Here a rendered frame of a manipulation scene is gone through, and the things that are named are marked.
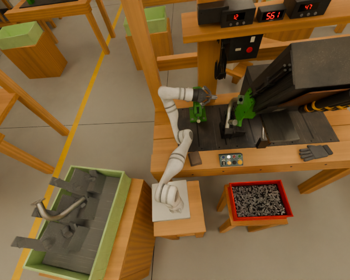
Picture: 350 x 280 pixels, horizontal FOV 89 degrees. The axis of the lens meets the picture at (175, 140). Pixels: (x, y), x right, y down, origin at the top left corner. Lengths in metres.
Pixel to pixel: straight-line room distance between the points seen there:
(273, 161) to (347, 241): 1.30
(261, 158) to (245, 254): 1.07
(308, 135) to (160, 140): 1.06
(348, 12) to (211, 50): 0.67
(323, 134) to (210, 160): 0.80
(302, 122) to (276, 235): 1.13
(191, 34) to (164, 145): 0.76
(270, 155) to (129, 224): 1.06
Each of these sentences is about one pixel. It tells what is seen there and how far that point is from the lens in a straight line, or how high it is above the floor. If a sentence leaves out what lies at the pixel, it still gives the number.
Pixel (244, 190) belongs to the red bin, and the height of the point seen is 0.88.
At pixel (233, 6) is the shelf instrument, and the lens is 1.13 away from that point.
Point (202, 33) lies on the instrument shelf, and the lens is 1.09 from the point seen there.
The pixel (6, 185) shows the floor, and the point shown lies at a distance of 3.31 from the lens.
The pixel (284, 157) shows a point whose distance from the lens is 1.41.
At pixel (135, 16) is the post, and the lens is 1.18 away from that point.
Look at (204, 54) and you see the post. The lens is 1.29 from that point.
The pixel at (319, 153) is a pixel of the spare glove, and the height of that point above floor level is 0.92.
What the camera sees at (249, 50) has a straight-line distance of 1.21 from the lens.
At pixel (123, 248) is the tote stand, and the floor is 0.79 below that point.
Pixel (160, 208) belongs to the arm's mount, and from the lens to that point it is 1.22.
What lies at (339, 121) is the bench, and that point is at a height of 0.88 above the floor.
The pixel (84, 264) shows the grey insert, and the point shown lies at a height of 0.85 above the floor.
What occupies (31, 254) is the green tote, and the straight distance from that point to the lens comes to 1.48.
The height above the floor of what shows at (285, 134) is 1.13.
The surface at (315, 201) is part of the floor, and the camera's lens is 2.43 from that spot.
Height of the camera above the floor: 2.07
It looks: 58 degrees down
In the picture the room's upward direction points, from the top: 13 degrees counter-clockwise
